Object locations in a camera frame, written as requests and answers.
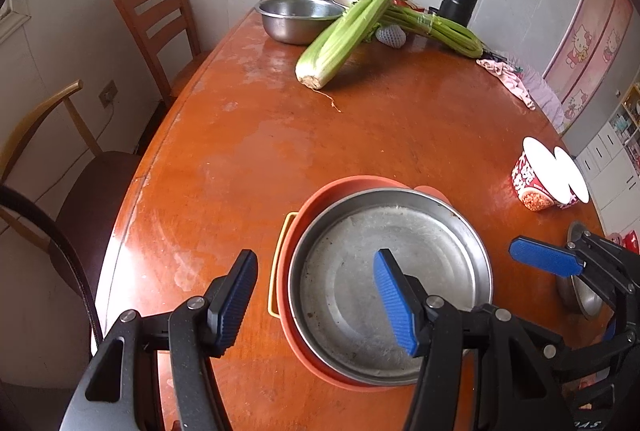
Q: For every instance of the orange plastic plate with ears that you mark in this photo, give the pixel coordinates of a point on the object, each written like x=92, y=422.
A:
x=329, y=306

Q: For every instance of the small steel bowl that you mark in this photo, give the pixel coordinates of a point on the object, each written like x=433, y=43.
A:
x=297, y=22

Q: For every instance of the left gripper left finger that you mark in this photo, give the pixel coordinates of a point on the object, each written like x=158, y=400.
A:
x=120, y=390

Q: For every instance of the large steel bowl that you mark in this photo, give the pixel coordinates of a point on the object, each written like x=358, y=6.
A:
x=576, y=296

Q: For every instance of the yellow shell-shaped plate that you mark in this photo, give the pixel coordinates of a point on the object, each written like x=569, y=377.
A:
x=272, y=304

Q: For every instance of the pink cloth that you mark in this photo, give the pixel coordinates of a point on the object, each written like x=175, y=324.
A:
x=507, y=76

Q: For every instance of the far celery bunch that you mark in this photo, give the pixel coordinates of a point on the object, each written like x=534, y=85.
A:
x=455, y=36

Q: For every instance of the white cabinet shelf unit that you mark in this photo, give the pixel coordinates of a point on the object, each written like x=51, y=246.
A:
x=610, y=165

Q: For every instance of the instant noodle bowl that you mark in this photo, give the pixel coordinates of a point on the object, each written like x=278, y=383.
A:
x=538, y=179
x=578, y=187

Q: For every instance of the near celery bunch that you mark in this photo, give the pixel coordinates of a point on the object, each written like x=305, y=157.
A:
x=325, y=57

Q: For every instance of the celery bunch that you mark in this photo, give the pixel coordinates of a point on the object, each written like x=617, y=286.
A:
x=325, y=57
x=455, y=36

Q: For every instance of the pink jacket on chair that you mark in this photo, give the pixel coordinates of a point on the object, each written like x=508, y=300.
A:
x=539, y=90

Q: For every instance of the steel pan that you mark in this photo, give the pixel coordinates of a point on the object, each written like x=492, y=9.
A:
x=473, y=281

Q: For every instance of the fruit in white foam net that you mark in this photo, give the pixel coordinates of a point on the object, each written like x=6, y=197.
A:
x=392, y=36

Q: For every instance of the hello kitty pink curtain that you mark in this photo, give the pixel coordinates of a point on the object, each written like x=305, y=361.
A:
x=587, y=52

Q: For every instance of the pink kids stool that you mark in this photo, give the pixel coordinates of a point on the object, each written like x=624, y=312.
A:
x=629, y=240

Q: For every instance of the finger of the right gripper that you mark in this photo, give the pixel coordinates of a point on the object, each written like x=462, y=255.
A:
x=548, y=258
x=610, y=330

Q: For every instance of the brown wooden slat chair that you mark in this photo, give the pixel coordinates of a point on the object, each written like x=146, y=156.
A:
x=153, y=24

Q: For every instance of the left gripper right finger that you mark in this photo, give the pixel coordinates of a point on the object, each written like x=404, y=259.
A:
x=513, y=384

